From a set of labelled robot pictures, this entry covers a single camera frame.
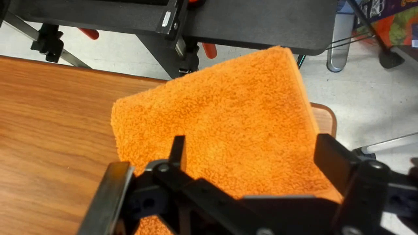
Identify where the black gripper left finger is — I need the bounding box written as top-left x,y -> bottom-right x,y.
77,134 -> 188,235

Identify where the black orange bar clamp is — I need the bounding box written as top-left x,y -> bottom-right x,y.
179,41 -> 216,74

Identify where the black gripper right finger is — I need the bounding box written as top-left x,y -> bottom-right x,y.
313,133 -> 418,235

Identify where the orange towel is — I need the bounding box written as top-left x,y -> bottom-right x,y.
109,45 -> 344,235

